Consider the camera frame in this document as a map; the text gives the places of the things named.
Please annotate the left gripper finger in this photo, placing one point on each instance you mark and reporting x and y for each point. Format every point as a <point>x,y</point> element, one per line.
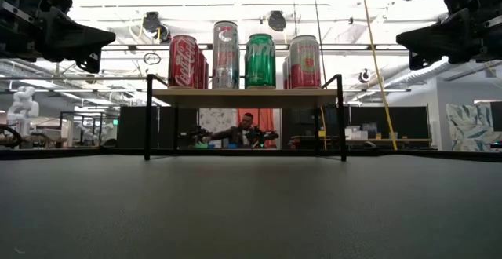
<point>74,41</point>

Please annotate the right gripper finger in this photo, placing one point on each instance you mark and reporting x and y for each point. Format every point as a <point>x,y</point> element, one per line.
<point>439,41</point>

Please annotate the white Celsius Peach Vibe can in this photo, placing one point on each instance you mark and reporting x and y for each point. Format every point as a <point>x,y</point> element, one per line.
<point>226,55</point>

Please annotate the green Sprite can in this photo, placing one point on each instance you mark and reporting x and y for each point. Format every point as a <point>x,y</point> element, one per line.
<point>260,63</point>

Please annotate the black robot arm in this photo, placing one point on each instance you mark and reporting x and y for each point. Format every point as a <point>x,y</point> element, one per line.
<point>194,134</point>
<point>264,135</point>

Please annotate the small white robot arm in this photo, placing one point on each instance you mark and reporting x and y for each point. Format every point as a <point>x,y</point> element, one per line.
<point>88,131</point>

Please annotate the black shelf side panel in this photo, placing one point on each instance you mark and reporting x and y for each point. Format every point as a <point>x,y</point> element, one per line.
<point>148,117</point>

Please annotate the wooden shelf board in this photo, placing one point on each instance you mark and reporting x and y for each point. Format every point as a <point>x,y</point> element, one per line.
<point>247,98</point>

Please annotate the round dark ceiling fixture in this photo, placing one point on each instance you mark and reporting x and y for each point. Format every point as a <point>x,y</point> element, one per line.
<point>277,20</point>
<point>151,20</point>

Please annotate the small round hanging fixture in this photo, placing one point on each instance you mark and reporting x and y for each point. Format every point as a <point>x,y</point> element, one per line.
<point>364,75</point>

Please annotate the white robot figure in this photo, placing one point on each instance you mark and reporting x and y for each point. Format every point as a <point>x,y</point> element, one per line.
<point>21,108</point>

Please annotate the blue white patterned panel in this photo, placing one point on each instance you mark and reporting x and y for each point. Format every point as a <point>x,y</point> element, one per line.
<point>468,127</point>

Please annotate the dark monitor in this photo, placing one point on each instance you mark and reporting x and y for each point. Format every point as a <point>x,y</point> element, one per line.
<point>497,115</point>

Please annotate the small black rounded object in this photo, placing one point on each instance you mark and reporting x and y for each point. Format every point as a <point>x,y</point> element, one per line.
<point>369,144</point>

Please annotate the white box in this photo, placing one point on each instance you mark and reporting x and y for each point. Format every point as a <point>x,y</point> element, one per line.
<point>355,133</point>

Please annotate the white speckled panel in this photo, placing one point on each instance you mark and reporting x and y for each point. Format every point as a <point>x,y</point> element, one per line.
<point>215,119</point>

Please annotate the small green object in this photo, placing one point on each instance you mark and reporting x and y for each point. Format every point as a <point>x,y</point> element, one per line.
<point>202,145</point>

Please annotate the person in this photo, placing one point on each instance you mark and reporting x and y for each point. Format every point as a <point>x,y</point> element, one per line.
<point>243,129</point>

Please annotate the red backdrop panel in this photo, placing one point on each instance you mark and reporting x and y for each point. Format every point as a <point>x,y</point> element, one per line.
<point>264,119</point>

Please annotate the ribbed silver ceiling duct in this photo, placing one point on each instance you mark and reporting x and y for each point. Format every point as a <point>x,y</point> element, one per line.
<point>427,72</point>

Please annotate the black partition wall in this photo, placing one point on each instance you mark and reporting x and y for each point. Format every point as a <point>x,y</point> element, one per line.
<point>133,127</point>
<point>408,121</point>

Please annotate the black metal desk frame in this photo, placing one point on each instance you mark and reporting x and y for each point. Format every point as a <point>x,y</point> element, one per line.
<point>60,129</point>

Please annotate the black table frame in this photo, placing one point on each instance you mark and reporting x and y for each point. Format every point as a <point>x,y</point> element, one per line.
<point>59,153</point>

